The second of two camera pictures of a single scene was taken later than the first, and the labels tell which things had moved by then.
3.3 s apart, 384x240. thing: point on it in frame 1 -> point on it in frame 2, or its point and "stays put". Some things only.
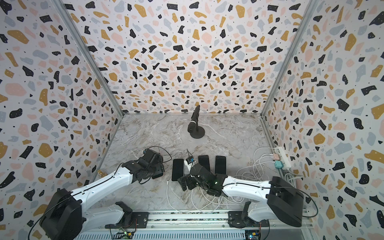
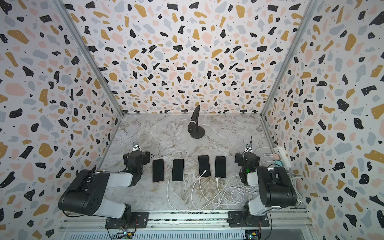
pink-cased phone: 203,160 stays put
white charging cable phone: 184,211 stays put
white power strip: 283,158 stays put
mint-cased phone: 220,165 stays put
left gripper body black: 158,168 -> 144,158
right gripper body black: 191,183 -> 240,157
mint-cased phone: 177,169 stays put
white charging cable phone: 254,164 -> 225,198
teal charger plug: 279,164 stays put
